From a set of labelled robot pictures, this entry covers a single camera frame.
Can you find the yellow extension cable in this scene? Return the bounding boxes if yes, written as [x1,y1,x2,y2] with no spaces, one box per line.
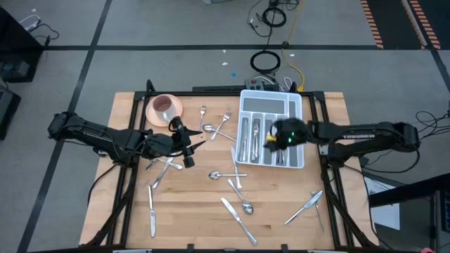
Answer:
[280,0,306,93]

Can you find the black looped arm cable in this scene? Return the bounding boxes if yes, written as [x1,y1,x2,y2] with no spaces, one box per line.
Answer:
[167,116,184,134]

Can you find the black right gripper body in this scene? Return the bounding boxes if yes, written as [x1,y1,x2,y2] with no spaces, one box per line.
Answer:
[281,117,311,152]

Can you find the black cabinet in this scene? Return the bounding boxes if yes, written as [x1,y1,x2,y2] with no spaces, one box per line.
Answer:
[0,6,44,84]

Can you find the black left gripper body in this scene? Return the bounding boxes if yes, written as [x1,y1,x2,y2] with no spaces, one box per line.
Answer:
[142,130,186,160]

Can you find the white plastic cutlery tray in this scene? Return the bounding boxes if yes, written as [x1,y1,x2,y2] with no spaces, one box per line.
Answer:
[233,89,305,170]

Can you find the white paper sheet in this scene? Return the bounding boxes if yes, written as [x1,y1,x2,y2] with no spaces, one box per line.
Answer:
[363,174,401,231]

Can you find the coiled black floor cable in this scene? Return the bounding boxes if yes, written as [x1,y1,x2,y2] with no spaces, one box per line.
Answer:
[250,49,282,74]
[262,6,288,29]

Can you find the small silver fork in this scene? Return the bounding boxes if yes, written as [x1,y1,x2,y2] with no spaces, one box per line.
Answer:
[196,105,207,138]

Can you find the black loose cable bundle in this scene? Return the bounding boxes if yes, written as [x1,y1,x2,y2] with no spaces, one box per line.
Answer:
[365,109,450,175]

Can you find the peach ceramic saucer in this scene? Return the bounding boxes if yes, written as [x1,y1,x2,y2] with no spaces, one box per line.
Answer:
[145,93,184,128]

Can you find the black side table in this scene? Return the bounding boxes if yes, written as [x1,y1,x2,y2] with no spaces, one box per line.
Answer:
[368,172,450,253]

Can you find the white cable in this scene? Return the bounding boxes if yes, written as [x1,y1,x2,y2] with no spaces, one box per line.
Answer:
[18,13,42,32]

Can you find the black floor case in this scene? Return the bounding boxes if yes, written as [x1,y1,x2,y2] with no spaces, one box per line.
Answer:
[0,87,22,141]

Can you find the grey power strip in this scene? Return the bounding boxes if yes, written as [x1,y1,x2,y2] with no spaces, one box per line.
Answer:
[244,78,271,91]

